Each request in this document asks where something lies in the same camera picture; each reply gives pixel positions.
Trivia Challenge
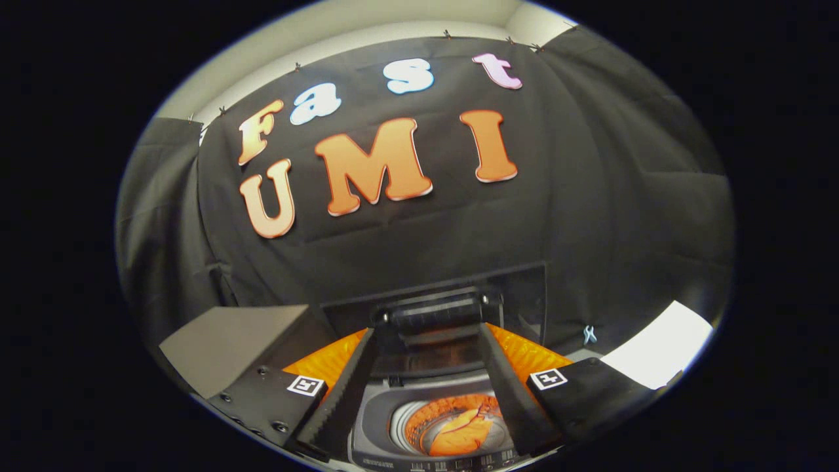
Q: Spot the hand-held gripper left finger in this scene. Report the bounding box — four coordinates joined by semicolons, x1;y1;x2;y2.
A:
210;328;379;461

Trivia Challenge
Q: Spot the grey box stand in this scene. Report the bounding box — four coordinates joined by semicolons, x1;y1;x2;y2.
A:
159;304;336;401

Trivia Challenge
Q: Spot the white table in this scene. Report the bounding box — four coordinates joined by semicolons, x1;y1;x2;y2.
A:
599;300;714;391

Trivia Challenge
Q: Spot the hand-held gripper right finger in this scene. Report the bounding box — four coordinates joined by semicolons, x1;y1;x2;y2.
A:
477;322;657;458

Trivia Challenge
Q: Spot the black backdrop cloth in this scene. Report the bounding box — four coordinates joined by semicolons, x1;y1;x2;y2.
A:
116;25;736;368

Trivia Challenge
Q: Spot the orange polo shirt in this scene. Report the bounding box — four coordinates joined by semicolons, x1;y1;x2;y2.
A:
419;403;507;458

